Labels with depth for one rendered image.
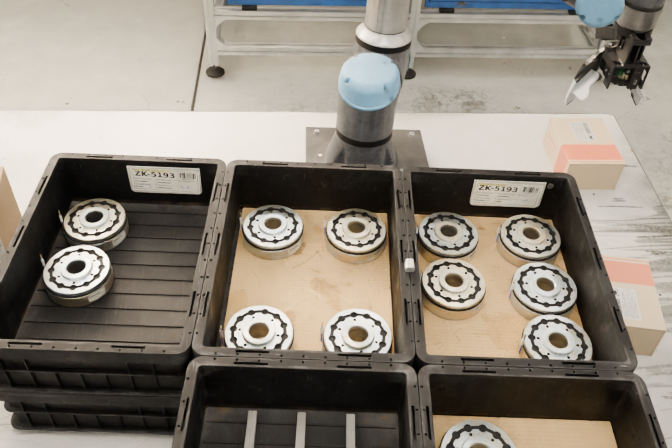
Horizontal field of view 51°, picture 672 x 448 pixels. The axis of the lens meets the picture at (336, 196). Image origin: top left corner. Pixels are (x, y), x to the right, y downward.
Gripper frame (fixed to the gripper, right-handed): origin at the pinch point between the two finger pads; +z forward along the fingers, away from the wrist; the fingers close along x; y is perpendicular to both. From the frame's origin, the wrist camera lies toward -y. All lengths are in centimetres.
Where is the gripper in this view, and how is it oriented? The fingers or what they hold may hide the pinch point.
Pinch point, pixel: (599, 103)
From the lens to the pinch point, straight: 160.2
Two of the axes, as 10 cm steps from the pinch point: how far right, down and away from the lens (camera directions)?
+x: 10.0, 0.0, 0.6
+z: -0.4, 7.2, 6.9
